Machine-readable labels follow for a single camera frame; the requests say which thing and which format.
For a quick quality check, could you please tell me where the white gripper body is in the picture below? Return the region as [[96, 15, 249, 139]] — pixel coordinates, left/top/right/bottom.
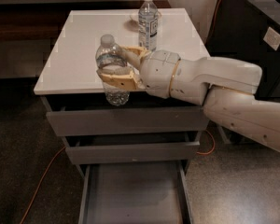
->
[[139, 50, 180, 99]]

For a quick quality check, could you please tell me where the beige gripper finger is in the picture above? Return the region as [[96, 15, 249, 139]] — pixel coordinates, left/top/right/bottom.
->
[[121, 46, 151, 69], [97, 67, 145, 91]]

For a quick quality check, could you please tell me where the clear bottle red-blue label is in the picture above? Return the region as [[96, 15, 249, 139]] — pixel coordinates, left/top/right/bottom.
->
[[95, 35, 130, 106]]

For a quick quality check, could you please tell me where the grey bottom drawer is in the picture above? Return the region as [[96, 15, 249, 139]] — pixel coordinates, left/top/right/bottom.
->
[[78, 161, 194, 224]]

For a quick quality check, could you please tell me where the grey drawer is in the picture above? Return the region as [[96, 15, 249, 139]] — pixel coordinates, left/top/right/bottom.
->
[[78, 161, 194, 224], [66, 132, 200, 164], [47, 92, 208, 136]]

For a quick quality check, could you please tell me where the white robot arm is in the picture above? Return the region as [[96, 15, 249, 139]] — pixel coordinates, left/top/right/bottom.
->
[[97, 47, 280, 152]]

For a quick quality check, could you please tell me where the clear bottle white cap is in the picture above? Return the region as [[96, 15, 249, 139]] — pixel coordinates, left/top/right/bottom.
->
[[138, 0, 158, 51]]

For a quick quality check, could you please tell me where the white-top grey drawer cabinet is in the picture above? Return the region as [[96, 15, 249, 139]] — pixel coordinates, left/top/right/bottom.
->
[[33, 7, 226, 224]]

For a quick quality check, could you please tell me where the grey top drawer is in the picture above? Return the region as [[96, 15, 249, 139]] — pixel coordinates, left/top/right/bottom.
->
[[47, 92, 208, 136]]

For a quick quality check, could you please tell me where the grey middle drawer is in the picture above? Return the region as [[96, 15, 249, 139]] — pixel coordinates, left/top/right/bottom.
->
[[66, 132, 200, 164]]

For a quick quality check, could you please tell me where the dark counter cabinet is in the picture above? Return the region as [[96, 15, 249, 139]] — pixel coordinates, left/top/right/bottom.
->
[[205, 0, 280, 100]]

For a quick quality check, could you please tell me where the dark wooden bench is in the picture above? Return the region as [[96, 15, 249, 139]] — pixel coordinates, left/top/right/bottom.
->
[[0, 0, 172, 43]]

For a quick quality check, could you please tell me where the orange power cable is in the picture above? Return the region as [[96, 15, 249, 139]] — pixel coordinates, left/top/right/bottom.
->
[[19, 0, 232, 224]]

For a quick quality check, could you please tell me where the white wall outlet plate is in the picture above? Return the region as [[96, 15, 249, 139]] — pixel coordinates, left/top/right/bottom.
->
[[263, 27, 280, 50]]

